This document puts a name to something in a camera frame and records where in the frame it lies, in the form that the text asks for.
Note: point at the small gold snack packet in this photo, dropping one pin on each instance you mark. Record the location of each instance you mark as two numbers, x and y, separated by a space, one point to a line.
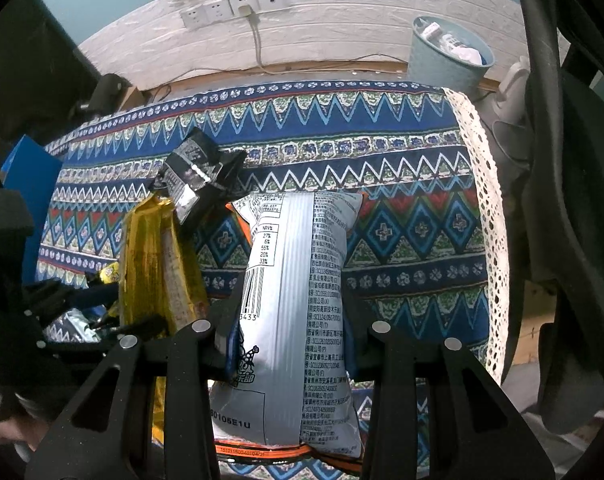
110 272

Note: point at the white kettle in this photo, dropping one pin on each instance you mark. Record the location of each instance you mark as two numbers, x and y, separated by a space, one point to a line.
514 90

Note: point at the silver and orange snack bag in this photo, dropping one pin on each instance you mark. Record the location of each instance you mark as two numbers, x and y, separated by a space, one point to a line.
292 285

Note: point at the blue cardboard box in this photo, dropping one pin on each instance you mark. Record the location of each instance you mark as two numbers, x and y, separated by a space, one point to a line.
29 180

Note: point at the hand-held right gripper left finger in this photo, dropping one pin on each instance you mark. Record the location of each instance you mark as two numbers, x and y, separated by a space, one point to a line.
226 340

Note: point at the blue patterned tablecloth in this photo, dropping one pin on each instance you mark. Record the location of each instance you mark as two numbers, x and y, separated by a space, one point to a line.
407 185

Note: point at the black and silver snack packet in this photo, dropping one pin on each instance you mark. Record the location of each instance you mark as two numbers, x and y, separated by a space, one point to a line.
191 175

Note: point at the black softbox cloth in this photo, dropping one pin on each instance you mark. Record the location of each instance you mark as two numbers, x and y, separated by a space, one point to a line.
31 70

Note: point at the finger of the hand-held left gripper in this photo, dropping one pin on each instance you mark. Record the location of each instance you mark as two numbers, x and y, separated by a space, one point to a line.
99 295
131 325

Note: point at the long gold snack packet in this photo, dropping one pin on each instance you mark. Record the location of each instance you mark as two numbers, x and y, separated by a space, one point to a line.
156 260

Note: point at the brown cardboard box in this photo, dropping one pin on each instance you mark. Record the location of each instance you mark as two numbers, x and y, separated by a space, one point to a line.
134 99

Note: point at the person's left hand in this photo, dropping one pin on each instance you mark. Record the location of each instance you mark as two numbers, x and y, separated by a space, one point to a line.
11 432

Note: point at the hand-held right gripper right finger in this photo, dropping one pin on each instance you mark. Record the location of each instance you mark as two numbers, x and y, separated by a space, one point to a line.
350 345

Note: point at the pale blue trash bin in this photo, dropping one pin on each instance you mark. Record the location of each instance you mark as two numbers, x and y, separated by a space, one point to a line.
437 65

